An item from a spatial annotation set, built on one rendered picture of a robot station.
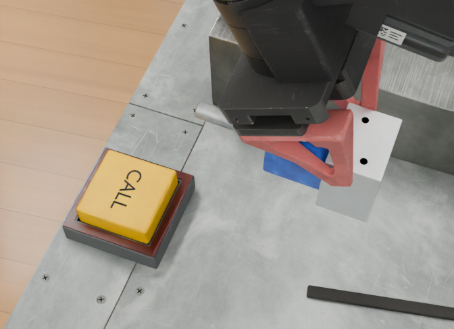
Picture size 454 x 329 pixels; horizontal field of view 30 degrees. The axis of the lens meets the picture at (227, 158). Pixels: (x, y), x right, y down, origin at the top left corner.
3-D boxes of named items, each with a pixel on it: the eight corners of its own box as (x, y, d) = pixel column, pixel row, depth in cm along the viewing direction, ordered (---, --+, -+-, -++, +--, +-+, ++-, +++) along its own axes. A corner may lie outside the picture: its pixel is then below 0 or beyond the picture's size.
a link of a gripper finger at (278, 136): (413, 124, 54) (365, 15, 47) (382, 217, 50) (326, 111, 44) (317, 125, 57) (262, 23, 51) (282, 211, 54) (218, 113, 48)
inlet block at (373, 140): (183, 159, 58) (182, 113, 54) (211, 104, 61) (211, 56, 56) (366, 223, 56) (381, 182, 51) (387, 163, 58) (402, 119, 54)
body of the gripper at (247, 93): (383, -2, 50) (340, -107, 45) (330, 130, 45) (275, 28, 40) (287, 7, 53) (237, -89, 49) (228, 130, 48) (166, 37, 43)
